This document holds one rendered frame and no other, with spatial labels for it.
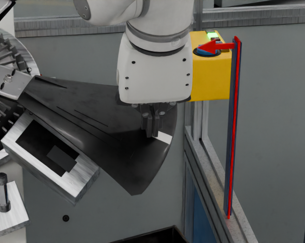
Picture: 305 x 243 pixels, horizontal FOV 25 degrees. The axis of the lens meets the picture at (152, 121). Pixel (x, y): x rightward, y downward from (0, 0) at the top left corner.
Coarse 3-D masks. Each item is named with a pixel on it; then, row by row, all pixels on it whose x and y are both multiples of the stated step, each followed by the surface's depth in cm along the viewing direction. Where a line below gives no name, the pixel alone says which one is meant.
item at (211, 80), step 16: (192, 32) 147; (192, 48) 139; (208, 64) 134; (224, 64) 135; (192, 80) 135; (208, 80) 136; (224, 80) 136; (192, 96) 137; (208, 96) 137; (224, 96) 138
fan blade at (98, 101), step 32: (32, 96) 101; (64, 96) 104; (96, 96) 107; (64, 128) 98; (96, 128) 100; (128, 128) 102; (160, 128) 105; (96, 160) 97; (128, 160) 99; (160, 160) 101; (128, 192) 96
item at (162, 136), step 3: (159, 132) 104; (159, 135) 103; (162, 135) 104; (165, 135) 104; (168, 135) 104; (159, 138) 103; (162, 138) 103; (165, 138) 103; (168, 138) 104; (171, 138) 104; (165, 141) 103; (168, 141) 103
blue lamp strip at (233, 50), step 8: (232, 40) 110; (232, 56) 111; (232, 64) 111; (232, 72) 112; (232, 80) 112; (232, 88) 112; (232, 96) 113; (232, 104) 113; (232, 112) 114; (232, 120) 115; (232, 128) 115; (224, 192) 123; (224, 200) 124; (224, 208) 124
